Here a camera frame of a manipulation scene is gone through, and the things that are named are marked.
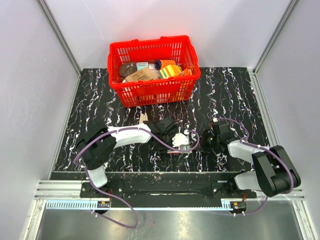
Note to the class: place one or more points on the brown round cookie pack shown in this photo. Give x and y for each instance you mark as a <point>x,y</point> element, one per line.
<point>127,68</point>

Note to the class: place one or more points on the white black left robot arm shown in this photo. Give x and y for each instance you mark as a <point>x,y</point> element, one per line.
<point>96,155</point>

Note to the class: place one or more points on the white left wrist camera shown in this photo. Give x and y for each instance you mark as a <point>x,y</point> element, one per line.
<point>180,139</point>

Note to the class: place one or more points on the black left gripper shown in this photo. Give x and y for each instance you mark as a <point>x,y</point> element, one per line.
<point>161,149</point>

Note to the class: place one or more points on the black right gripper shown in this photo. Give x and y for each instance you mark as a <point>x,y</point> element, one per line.
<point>207,133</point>

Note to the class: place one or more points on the orange snack packet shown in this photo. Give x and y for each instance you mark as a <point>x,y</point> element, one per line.
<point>186,72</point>

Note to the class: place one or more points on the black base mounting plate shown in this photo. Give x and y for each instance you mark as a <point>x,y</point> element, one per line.
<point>164,190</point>

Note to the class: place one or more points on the brown cardboard box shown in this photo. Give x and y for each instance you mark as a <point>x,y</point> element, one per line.
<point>144,74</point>

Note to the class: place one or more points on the teal white small box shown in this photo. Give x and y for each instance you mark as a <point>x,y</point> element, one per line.
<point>142,65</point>

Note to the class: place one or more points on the red white staple box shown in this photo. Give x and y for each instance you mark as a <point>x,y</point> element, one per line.
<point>182,149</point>

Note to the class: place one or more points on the yellow green sponge pack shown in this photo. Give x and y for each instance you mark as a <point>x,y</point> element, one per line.
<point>170,71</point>

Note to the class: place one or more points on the orange cylindrical can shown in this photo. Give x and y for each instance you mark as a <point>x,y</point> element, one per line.
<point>161,63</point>

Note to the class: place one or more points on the red plastic basket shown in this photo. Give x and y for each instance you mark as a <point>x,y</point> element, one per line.
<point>175,89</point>

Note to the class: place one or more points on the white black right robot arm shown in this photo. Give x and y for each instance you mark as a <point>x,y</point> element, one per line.
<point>274,172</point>

